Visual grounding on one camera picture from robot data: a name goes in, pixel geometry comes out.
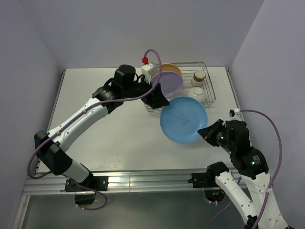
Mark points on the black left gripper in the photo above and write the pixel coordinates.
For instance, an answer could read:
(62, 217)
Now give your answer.
(156, 99)

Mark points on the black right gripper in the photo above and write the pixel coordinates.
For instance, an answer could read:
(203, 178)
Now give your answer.
(207, 132)

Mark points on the purple plastic plate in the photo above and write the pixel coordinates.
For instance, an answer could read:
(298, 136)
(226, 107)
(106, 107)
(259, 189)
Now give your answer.
(171, 83)

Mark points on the blue plastic plate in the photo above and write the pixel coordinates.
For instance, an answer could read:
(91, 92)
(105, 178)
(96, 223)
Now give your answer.
(181, 120)

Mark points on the white ceramic bowl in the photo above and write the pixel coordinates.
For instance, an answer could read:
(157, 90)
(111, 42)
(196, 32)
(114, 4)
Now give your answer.
(198, 94)

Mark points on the white cup with wood patches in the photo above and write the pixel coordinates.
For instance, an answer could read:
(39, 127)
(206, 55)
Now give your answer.
(198, 78)

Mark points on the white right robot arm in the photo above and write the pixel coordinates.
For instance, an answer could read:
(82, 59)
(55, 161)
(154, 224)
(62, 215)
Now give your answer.
(258, 208)

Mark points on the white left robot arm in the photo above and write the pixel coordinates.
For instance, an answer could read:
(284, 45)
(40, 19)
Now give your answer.
(51, 147)

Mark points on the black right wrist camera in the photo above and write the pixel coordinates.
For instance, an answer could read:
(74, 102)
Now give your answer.
(237, 131)

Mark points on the metal wire dish rack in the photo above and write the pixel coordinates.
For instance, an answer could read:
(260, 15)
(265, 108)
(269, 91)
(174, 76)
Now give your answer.
(188, 69)

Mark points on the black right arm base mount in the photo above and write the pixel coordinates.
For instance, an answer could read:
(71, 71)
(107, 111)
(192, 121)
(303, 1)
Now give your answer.
(202, 180)

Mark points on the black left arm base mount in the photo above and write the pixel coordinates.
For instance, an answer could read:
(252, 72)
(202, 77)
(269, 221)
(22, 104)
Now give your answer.
(99, 183)

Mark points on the aluminium table edge rail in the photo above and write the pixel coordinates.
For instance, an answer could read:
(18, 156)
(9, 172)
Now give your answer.
(119, 182)

